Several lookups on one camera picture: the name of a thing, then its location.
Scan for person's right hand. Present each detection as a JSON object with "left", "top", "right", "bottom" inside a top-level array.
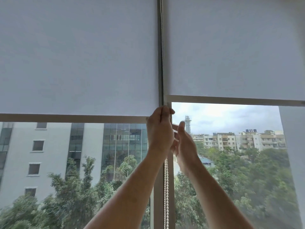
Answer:
[{"left": 170, "top": 121, "right": 201, "bottom": 175}]

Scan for sheer white roller blind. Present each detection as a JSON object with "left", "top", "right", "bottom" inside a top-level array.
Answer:
[{"left": 278, "top": 105, "right": 305, "bottom": 229}]

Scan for wide white roller blind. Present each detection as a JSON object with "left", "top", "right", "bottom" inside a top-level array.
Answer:
[{"left": 0, "top": 0, "right": 160, "bottom": 124}]

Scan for person's left forearm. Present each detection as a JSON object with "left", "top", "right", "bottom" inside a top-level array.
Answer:
[{"left": 83, "top": 150, "right": 170, "bottom": 229}]

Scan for row of beige apartment buildings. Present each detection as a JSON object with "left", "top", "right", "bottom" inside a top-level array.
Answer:
[{"left": 191, "top": 128, "right": 286, "bottom": 152}]

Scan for green trees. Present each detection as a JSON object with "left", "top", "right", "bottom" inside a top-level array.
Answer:
[{"left": 0, "top": 143, "right": 298, "bottom": 229}]

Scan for person's right forearm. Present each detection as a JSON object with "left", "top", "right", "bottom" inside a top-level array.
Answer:
[{"left": 179, "top": 162, "right": 255, "bottom": 229}]

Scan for blue roof shed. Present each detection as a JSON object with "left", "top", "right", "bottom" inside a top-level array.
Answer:
[{"left": 198, "top": 155, "right": 214, "bottom": 168}]

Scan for person's left hand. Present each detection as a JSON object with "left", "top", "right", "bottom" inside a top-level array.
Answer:
[{"left": 146, "top": 105, "right": 176, "bottom": 157}]

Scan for grey window frame mullion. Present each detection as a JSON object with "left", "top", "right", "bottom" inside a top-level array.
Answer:
[{"left": 150, "top": 0, "right": 176, "bottom": 229}]

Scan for grey lattice tower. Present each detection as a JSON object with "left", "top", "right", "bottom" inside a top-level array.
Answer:
[{"left": 184, "top": 115, "right": 192, "bottom": 134}]

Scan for white and glass office building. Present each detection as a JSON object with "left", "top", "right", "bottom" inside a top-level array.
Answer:
[{"left": 0, "top": 121, "right": 149, "bottom": 203}]

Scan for white bead blind chain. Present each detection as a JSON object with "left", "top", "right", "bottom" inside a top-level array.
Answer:
[{"left": 159, "top": 0, "right": 170, "bottom": 229}]

